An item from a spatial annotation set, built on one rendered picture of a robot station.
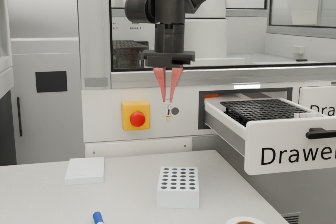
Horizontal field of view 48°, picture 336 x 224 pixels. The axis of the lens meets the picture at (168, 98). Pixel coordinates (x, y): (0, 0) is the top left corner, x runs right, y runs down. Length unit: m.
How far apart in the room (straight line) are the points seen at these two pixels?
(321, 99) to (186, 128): 0.42
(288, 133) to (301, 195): 0.54
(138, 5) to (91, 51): 0.29
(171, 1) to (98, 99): 0.42
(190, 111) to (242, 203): 0.36
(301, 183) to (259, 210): 0.52
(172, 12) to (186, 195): 0.35
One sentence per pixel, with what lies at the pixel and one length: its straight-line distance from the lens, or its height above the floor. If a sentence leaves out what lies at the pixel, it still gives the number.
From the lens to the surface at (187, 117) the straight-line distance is 1.08.
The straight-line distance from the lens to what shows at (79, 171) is 0.93.
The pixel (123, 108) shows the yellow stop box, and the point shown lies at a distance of 0.99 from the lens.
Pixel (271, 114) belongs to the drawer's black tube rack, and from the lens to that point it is 0.97.
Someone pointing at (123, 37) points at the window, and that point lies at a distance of 1.03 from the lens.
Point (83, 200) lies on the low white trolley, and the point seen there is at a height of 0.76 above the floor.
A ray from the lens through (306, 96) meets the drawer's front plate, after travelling 1.20.
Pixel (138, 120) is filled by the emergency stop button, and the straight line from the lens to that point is 0.97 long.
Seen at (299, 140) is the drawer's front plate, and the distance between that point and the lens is 0.83.
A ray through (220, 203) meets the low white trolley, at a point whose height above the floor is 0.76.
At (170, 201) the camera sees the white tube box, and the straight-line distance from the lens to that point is 0.78.
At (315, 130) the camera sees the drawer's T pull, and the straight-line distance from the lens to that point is 0.82.
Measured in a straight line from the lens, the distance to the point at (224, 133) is 0.95.
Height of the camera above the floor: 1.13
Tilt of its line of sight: 12 degrees down
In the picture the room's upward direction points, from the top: straight up
